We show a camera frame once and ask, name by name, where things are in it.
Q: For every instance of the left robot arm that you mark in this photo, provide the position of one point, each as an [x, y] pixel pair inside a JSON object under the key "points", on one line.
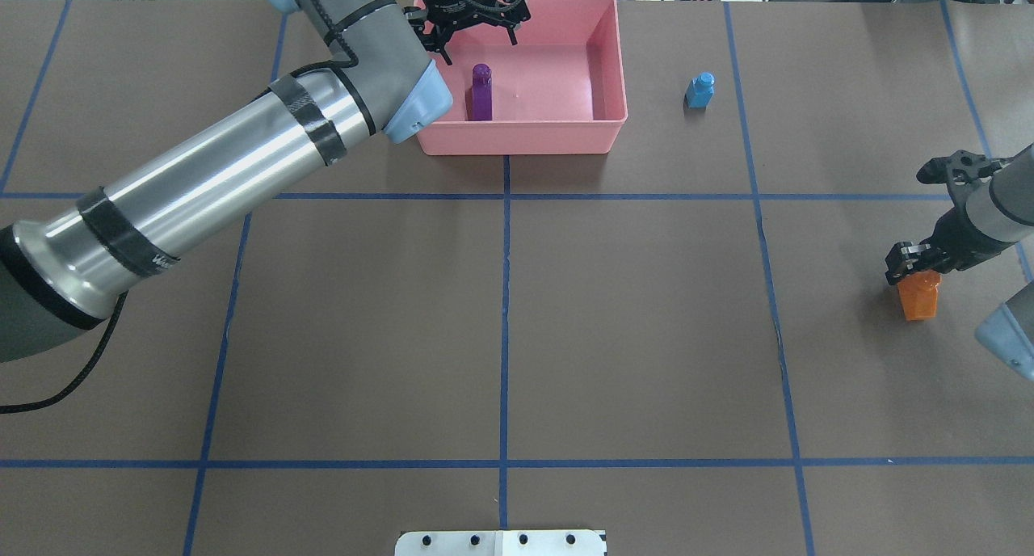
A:
{"points": [[63, 277]]}

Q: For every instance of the orange block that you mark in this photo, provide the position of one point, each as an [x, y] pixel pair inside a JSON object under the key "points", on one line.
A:
{"points": [[919, 295]]}

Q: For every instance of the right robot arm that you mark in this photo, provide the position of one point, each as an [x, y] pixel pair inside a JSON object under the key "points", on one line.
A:
{"points": [[992, 211]]}

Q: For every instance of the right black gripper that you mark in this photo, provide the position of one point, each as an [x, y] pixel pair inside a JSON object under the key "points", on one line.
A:
{"points": [[955, 240]]}

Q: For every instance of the pink plastic box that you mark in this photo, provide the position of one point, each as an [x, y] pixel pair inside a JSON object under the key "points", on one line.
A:
{"points": [[559, 91]]}

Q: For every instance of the small blue block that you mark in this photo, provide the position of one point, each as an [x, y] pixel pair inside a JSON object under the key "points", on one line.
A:
{"points": [[700, 91]]}

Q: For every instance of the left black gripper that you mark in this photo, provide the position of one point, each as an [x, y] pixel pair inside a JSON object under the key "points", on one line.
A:
{"points": [[457, 10]]}

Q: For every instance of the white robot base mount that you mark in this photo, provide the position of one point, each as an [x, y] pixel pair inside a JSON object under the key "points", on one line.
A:
{"points": [[503, 542]]}

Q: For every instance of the purple block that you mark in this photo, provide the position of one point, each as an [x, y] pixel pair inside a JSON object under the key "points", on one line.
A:
{"points": [[481, 97]]}

